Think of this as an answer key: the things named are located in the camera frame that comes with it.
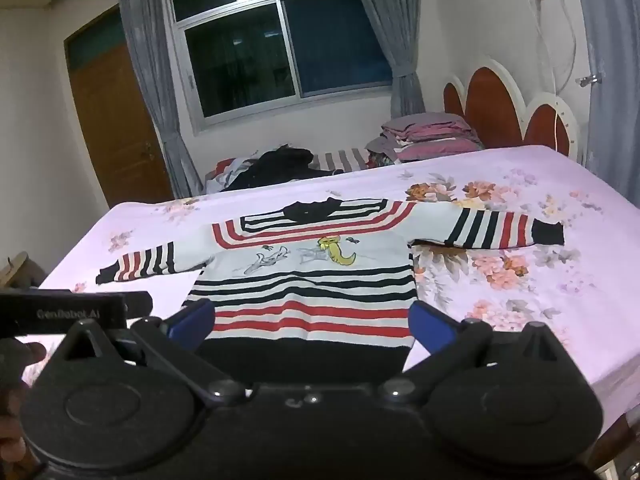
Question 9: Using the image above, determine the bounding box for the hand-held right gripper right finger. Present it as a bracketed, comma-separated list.
[378, 301, 578, 403]

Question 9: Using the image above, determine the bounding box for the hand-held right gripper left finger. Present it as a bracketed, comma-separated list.
[47, 299, 247, 403]

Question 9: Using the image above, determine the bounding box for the striped cartoon print sweater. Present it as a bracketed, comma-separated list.
[95, 198, 566, 386]

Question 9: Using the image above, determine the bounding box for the person's left hand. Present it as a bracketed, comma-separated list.
[0, 337, 49, 463]

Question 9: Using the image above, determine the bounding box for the tan curved object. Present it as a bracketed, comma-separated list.
[0, 251, 48, 288]

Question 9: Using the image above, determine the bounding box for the pink floral bed sheet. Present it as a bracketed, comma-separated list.
[22, 145, 640, 441]

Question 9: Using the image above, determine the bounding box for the black garment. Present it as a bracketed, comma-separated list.
[227, 144, 346, 191]

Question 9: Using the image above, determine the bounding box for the grey white striped cloth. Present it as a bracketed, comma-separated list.
[310, 147, 371, 173]

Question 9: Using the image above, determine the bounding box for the pile of pink grey bedding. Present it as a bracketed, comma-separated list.
[365, 112, 486, 163]

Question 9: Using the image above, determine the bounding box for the brown wooden door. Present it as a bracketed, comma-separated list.
[64, 5, 173, 208]

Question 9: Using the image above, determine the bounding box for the brown and white scalloped headboard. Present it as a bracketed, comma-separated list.
[442, 57, 581, 158]

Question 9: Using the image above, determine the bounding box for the white framed window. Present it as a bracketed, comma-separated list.
[162, 0, 396, 128]

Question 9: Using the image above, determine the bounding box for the blue grey curtain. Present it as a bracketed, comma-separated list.
[570, 0, 640, 201]

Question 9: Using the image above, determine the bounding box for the white cable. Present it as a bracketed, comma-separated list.
[532, 0, 576, 151]

